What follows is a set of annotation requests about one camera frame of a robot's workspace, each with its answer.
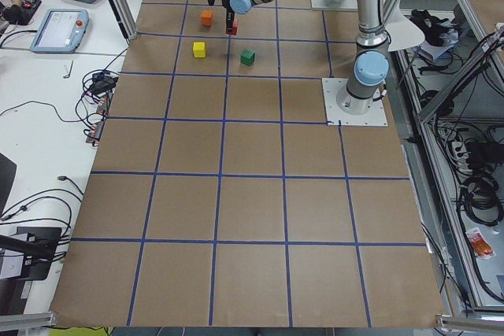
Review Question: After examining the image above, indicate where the orange wooden block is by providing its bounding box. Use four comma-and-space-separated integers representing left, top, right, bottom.
200, 9, 213, 28

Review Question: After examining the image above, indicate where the yellow wooden block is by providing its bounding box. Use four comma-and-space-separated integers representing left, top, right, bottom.
192, 41, 206, 58

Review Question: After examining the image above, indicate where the near teach pendant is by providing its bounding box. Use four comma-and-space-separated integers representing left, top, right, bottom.
30, 9, 89, 54

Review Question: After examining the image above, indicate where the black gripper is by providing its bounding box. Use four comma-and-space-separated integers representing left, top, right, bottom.
221, 0, 235, 35

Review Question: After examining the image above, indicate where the allen key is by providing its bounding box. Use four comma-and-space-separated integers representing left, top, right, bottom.
62, 60, 74, 79

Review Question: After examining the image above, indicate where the black monitor stand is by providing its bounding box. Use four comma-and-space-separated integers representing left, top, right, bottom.
1, 227, 62, 281

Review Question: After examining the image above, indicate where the red snack packet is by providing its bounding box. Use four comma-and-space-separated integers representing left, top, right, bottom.
465, 227, 495, 260

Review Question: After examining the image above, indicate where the red wooden block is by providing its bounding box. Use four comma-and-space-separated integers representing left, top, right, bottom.
231, 20, 239, 35

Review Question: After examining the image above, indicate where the green wooden block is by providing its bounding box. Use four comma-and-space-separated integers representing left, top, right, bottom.
240, 49, 256, 67

